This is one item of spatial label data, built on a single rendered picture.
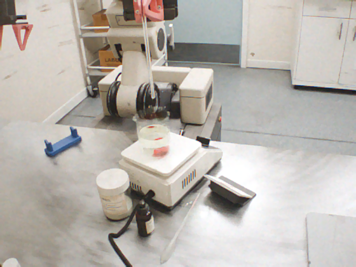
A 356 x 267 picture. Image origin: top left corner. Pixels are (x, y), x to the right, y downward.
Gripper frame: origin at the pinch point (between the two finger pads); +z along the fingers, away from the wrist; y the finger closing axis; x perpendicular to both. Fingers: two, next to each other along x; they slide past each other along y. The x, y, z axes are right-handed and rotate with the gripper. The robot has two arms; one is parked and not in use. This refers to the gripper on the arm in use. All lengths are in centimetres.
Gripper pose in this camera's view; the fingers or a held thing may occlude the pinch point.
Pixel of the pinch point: (142, 9)
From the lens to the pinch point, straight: 52.8
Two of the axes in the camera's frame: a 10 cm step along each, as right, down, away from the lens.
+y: 10.0, -0.4, -0.8
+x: 0.7, 8.5, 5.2
